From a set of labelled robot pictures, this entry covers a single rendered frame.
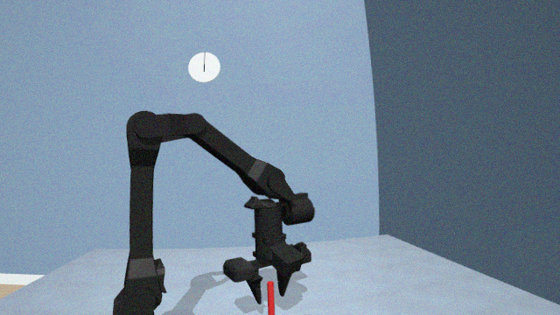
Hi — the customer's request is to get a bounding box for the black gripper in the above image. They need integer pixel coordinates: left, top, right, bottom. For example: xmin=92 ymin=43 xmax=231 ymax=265
xmin=223 ymin=229 xmax=291 ymax=305

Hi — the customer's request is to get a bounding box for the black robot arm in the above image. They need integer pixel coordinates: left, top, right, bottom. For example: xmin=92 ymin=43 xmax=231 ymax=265
xmin=113 ymin=111 xmax=315 ymax=315

